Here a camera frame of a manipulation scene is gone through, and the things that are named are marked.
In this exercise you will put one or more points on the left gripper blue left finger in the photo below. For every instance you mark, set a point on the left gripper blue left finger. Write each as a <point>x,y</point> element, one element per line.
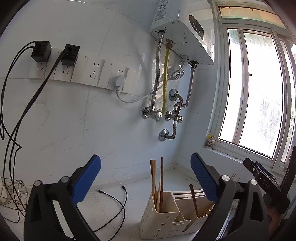
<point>83,178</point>

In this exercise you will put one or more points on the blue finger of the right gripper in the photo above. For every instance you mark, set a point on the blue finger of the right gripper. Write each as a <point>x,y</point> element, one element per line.
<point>264,170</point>
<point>253,167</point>

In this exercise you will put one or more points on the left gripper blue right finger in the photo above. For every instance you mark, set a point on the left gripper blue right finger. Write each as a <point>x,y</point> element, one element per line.
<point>205,176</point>

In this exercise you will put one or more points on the brown wooden chopstick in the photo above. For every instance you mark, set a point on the brown wooden chopstick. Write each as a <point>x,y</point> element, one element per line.
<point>158,197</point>

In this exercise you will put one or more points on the pale wooden chopstick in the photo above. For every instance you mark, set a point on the pale wooden chopstick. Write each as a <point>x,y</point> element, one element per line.
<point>153,164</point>

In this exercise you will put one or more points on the dark red wooden chopstick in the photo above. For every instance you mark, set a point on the dark red wooden chopstick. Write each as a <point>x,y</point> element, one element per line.
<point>162,185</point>

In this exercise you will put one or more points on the person right hand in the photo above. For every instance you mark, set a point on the person right hand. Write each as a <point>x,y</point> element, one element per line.
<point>273,210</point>

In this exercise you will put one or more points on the small jar on sill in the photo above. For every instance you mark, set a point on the small jar on sill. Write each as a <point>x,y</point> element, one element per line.
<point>210,141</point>

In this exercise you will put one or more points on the white framed window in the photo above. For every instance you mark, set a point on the white framed window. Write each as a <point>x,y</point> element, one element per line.
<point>255,103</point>

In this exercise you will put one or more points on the cream utensil holder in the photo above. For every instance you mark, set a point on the cream utensil holder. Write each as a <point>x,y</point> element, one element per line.
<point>178,216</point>

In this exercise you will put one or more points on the white ceramic pot far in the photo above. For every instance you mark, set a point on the white ceramic pot far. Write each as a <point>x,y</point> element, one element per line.
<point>3,193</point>

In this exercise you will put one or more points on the black power adapter right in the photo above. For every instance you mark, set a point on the black power adapter right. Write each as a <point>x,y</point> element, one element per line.
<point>70,55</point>

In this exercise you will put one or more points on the black power adapter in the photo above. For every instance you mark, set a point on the black power adapter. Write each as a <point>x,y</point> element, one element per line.
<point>41,51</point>
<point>70,55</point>

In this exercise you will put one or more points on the black power adapter left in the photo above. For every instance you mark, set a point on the black power adapter left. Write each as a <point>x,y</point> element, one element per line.
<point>41,51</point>

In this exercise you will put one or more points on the white water heater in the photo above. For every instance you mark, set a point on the white water heater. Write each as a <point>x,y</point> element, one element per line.
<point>190,25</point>

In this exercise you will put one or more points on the wire dish rack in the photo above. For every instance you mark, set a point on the wire dish rack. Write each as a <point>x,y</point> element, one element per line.
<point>17,194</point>

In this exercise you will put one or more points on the white wall plug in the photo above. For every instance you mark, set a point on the white wall plug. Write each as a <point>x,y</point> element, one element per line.
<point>119,83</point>

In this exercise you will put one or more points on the white wall socket strip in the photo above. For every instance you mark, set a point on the white wall socket strip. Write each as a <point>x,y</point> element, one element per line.
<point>89,69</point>

